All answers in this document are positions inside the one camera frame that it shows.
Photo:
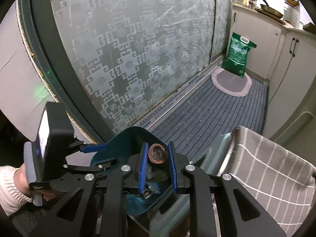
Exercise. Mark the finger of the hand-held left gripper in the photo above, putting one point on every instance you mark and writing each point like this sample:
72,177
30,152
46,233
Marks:
81,169
93,148

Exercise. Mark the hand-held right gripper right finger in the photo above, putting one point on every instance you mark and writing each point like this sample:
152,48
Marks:
173,170

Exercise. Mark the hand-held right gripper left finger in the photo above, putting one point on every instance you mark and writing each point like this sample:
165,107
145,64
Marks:
143,170

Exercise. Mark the brown walnut shell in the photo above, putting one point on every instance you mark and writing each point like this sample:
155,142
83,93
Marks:
158,153

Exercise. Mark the person's left hand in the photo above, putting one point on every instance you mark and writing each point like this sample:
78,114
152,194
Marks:
23,180

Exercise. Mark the blue striped floor mat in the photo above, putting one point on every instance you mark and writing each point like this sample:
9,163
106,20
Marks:
209,118

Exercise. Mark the metal sliding door track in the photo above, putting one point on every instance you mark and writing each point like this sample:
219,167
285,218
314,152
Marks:
177,98

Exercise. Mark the grey checked cloth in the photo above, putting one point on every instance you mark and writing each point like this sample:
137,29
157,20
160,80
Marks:
271,167

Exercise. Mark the large patterned glass sliding door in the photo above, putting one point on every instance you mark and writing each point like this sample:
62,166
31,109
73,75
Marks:
123,54

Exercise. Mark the grey oval floor mat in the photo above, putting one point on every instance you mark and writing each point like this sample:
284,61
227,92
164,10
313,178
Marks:
230,82

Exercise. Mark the green rice bag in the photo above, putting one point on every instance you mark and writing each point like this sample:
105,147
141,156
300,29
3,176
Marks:
238,54

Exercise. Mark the white kitchen cabinet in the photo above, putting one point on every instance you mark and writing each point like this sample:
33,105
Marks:
284,74

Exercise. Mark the narrow patterned glass sliding door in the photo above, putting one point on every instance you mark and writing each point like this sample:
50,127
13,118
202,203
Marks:
222,17

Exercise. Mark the black frying pan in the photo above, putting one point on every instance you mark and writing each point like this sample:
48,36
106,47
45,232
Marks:
271,11

